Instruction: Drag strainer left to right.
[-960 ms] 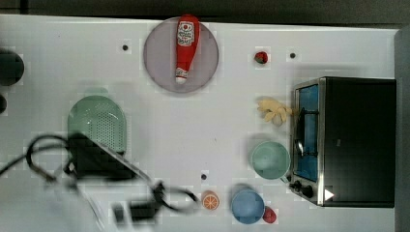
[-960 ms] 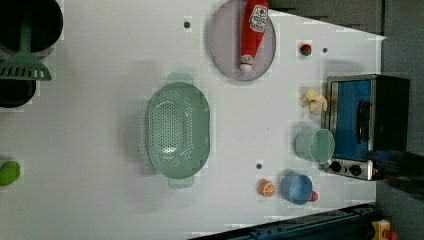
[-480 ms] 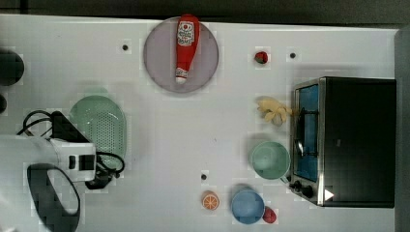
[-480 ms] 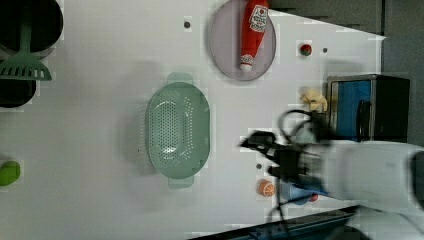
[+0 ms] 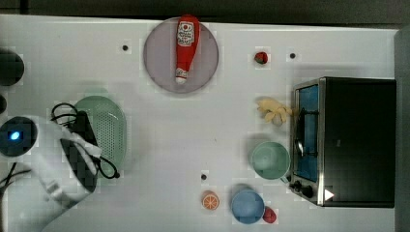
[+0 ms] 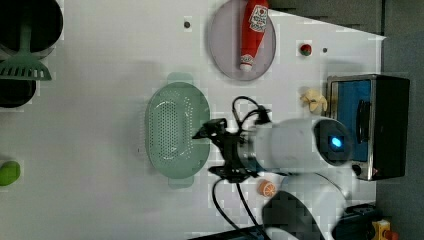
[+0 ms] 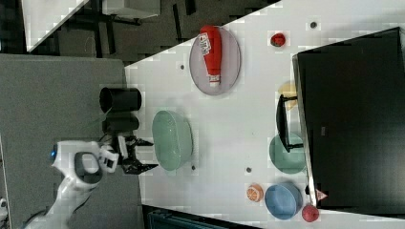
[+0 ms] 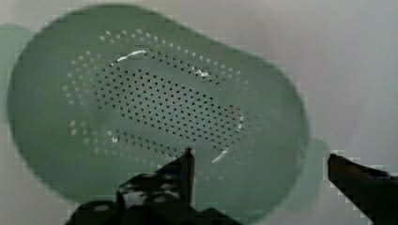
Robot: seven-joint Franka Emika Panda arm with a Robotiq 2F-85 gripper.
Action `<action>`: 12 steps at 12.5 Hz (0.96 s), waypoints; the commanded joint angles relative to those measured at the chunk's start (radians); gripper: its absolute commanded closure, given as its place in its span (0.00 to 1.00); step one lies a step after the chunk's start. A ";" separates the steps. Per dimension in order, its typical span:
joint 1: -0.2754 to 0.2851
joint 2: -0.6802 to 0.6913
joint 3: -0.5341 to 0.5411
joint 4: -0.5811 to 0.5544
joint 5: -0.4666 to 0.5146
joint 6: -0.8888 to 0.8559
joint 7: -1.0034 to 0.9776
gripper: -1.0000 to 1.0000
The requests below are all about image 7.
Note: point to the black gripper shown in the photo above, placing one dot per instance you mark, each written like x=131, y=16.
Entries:
x=128, y=159

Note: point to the green strainer bowl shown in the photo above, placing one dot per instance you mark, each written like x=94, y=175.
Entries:
x=172, y=139

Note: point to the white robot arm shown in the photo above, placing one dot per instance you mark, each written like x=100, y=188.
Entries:
x=83, y=165

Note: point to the black cylinder holder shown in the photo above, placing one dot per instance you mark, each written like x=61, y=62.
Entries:
x=119, y=100

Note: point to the orange slice toy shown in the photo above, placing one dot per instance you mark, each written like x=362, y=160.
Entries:
x=254, y=192

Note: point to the grey round plate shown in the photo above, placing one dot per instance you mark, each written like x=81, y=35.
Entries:
x=231, y=64

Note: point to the red ketchup bottle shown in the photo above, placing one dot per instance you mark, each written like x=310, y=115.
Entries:
x=211, y=47

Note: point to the blue cup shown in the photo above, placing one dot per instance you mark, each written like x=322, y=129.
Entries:
x=283, y=200

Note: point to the green cup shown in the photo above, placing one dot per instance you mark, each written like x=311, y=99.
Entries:
x=288, y=162

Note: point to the yellow banana peel toy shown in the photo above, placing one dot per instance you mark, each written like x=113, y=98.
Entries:
x=289, y=90

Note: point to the red strawberry toy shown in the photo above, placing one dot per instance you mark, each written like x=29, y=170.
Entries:
x=278, y=40

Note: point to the red apple toy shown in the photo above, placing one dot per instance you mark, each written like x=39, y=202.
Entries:
x=310, y=213

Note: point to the black toaster oven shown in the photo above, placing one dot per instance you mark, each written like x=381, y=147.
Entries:
x=350, y=96

